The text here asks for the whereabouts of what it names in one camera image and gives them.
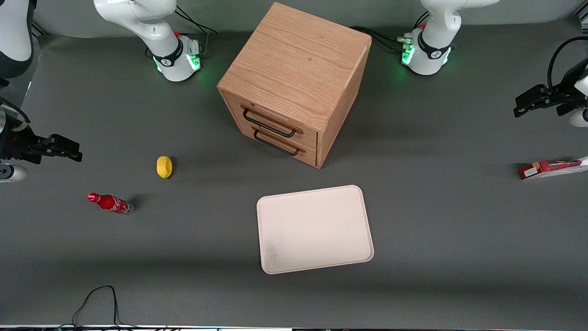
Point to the beige plastic tray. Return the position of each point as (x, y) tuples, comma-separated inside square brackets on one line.
[(314, 230)]

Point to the yellow lemon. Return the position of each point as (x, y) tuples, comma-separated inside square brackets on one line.
[(164, 166)]

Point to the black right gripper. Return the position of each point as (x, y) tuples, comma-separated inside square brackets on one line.
[(17, 140)]

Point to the black frame strut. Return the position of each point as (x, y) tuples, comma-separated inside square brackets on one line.
[(40, 29)]

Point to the oak wooden drawer cabinet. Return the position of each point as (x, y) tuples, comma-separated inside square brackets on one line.
[(303, 55)]

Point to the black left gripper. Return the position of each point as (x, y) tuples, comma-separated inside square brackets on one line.
[(564, 94)]

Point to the red cookie box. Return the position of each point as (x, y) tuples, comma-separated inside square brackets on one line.
[(549, 168)]

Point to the red cola bottle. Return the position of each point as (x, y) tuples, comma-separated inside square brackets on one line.
[(110, 202)]

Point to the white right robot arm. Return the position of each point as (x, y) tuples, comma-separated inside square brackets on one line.
[(156, 27)]

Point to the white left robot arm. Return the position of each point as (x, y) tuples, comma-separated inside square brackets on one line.
[(432, 50)]

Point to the wooden drawer front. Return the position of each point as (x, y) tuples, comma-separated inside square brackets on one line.
[(308, 155), (308, 134)]

